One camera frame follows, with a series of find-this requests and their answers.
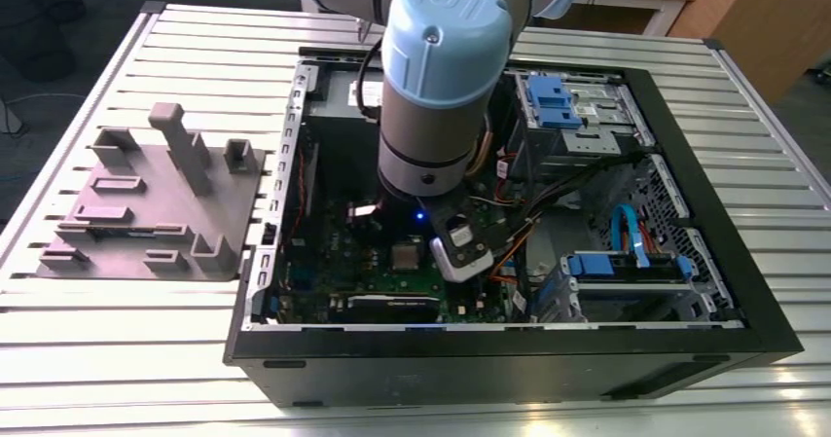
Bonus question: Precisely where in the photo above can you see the black cable bundle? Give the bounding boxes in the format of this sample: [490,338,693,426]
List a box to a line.
[486,154,658,258]

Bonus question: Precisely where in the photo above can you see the grey power supply unit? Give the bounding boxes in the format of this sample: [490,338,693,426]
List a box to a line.
[305,69,386,202]

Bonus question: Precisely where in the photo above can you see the silver camera with label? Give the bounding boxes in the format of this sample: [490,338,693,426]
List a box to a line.
[429,212,497,283]

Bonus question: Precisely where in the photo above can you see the black graphics card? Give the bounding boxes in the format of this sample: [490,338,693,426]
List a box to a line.
[327,291,442,325]

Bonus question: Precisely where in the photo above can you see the blue wire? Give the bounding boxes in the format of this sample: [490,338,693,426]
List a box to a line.
[612,202,653,269]

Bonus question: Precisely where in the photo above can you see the grey metal drive cage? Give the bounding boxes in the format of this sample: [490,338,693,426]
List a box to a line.
[506,71,658,180]

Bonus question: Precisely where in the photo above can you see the orange wires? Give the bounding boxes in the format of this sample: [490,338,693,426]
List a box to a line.
[490,256,521,287]

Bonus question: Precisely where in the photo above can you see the grey parts rack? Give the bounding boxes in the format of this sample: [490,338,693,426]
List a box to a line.
[35,101,278,282]

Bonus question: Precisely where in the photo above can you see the green motherboard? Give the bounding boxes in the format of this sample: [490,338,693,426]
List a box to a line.
[271,183,514,324]

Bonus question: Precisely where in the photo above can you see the dark office chair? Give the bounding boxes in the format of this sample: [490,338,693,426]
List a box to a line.
[0,0,90,86]

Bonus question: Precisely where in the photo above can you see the blue drive carrier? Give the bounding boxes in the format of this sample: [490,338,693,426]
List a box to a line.
[528,74,585,130]

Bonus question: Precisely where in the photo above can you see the brown wooden cabinet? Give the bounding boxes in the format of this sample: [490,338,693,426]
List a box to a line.
[674,0,831,110]

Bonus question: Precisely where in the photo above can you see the metal disk bay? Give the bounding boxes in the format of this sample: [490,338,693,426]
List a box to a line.
[536,251,742,324]

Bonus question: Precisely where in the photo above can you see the hard disk in blue carrier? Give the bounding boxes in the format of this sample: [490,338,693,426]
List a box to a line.
[562,253,696,283]

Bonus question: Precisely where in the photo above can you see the black PC case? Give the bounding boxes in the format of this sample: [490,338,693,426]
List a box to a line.
[222,45,808,409]

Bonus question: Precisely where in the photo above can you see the silver square CPU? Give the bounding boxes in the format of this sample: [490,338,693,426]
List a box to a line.
[393,243,422,269]

